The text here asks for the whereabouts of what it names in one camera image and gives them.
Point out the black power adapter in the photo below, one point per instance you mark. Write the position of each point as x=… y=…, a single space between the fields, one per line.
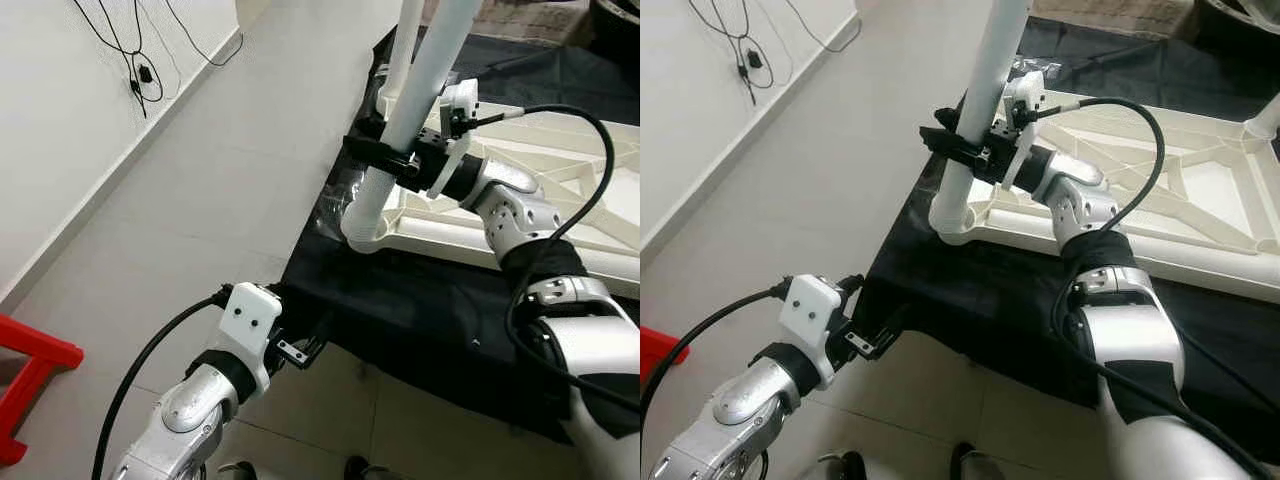
x=755 y=60
x=146 y=74

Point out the robot right leg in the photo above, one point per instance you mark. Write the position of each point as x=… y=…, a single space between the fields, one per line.
x=970 y=463
x=362 y=469

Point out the black tablecloth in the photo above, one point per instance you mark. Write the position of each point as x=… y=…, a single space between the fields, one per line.
x=950 y=320
x=400 y=320

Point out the robot left leg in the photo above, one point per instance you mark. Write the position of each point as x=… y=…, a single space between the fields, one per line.
x=235 y=471
x=840 y=467

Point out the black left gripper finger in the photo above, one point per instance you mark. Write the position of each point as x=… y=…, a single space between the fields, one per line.
x=304 y=352
x=874 y=345
x=850 y=284
x=273 y=290

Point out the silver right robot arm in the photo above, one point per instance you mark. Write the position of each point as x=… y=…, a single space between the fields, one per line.
x=520 y=215
x=1090 y=205

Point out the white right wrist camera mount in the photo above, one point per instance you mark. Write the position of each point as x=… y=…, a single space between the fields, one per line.
x=460 y=100
x=1025 y=90

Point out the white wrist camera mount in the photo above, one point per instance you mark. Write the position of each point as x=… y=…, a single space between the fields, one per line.
x=460 y=100
x=810 y=310
x=250 y=315
x=1025 y=90

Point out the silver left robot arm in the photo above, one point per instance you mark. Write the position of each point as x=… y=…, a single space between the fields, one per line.
x=190 y=410
x=750 y=400

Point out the robot leg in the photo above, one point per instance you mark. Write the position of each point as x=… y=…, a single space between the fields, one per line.
x=362 y=469
x=235 y=471
x=970 y=463
x=840 y=467

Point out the clear tape strip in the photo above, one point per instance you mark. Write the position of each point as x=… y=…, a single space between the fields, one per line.
x=1040 y=68

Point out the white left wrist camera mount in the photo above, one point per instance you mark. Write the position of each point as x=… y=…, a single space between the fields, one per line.
x=250 y=315
x=810 y=310

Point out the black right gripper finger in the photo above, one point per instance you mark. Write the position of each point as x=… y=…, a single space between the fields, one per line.
x=950 y=148
x=947 y=117
x=368 y=124
x=375 y=155

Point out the white plastic table top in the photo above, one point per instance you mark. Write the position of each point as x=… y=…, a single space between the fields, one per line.
x=1200 y=190
x=450 y=240

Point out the red plastic stool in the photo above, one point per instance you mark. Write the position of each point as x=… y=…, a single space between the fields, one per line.
x=40 y=345
x=655 y=350

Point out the black wok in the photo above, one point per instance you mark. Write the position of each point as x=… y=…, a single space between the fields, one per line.
x=615 y=20
x=1240 y=25

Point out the crumpled clear tape patch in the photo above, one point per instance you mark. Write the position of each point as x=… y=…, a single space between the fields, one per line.
x=335 y=205

